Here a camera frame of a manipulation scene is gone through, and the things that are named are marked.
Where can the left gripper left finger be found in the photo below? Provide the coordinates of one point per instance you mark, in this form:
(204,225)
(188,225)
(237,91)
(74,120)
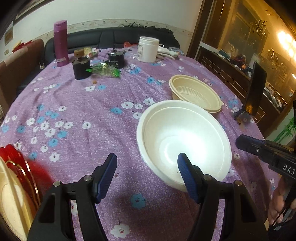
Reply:
(53,220)

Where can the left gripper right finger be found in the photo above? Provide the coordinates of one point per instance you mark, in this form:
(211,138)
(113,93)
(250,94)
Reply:
(241,219)

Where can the large red flower plate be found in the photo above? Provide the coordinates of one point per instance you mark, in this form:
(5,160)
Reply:
(41,176)

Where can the small red gold-rimmed plate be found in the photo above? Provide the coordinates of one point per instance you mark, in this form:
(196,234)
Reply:
(25,176)

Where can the white foam bowl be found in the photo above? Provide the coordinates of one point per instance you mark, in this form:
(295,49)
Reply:
(169,128)

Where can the person's right hand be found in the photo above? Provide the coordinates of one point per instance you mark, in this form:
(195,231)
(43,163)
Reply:
(277,202)

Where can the black phone on stand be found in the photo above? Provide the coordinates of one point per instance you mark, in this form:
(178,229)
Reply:
(254,94)

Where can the purple floral tablecloth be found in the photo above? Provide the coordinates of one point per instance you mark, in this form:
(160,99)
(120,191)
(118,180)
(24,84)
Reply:
(70,126)

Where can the wooden glass cabinet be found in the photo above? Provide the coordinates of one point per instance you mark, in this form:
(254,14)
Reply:
(231,36)

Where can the white cloth gloves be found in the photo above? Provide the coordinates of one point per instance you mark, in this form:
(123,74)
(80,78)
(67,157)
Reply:
(165,52)

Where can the black jar with lid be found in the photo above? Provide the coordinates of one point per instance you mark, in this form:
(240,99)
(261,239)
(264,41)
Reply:
(80,68)

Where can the green snack wrapper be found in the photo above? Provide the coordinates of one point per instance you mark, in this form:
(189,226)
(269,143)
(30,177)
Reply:
(103,69)

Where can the brown upholstered chair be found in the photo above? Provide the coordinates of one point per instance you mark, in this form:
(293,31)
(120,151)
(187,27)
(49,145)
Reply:
(16,68)

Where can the white plastic jar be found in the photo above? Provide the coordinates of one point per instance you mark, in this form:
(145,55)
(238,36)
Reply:
(147,49)

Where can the small black tin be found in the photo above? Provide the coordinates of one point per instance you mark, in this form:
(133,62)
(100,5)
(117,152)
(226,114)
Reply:
(116,58)

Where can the purple thermos bottle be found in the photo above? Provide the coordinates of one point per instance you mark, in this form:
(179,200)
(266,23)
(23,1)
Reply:
(60,43)

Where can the black leather sofa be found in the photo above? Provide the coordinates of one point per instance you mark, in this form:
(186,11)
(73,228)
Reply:
(102,38)

